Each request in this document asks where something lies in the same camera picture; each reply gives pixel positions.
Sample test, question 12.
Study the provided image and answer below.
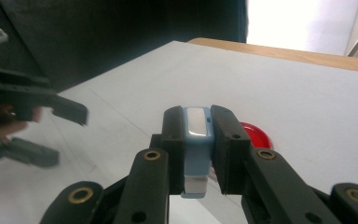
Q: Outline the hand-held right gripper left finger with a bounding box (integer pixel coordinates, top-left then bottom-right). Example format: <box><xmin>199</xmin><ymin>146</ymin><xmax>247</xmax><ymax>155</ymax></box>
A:
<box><xmin>113</xmin><ymin>105</ymin><xmax>186</xmax><ymax>224</ymax></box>

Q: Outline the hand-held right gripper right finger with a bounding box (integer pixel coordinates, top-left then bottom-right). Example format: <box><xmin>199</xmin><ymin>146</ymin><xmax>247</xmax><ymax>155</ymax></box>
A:
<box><xmin>210</xmin><ymin>105</ymin><xmax>343</xmax><ymax>224</ymax></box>

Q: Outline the blue stamp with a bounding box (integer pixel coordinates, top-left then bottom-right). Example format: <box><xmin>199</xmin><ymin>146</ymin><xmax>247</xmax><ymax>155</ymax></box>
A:
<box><xmin>181</xmin><ymin>105</ymin><xmax>215</xmax><ymax>199</ymax></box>

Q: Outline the red round ink pad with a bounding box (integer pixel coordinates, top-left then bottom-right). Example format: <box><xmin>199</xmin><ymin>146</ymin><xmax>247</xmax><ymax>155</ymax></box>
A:
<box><xmin>239</xmin><ymin>121</ymin><xmax>274</xmax><ymax>150</ymax></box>

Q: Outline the white table board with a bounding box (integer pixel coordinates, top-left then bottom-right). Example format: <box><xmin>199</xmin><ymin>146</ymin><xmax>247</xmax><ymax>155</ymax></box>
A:
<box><xmin>0</xmin><ymin>40</ymin><xmax>358</xmax><ymax>224</ymax></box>

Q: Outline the black curtain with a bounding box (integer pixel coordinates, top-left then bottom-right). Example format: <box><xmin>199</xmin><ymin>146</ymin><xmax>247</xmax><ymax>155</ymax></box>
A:
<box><xmin>0</xmin><ymin>0</ymin><xmax>250</xmax><ymax>94</ymax></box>

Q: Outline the wooden table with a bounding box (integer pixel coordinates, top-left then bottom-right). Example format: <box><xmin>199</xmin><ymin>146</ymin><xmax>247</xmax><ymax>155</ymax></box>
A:
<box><xmin>187</xmin><ymin>36</ymin><xmax>358</xmax><ymax>75</ymax></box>

